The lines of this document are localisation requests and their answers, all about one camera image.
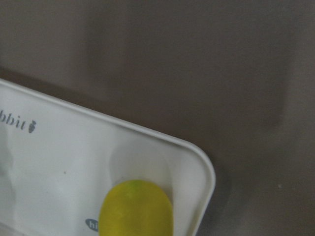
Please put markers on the yellow lemon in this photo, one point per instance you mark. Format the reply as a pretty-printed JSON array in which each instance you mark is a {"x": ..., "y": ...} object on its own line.
[{"x": 136, "y": 208}]

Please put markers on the white rabbit tray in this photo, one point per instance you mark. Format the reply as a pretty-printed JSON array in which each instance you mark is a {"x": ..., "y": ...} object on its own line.
[{"x": 58, "y": 160}]

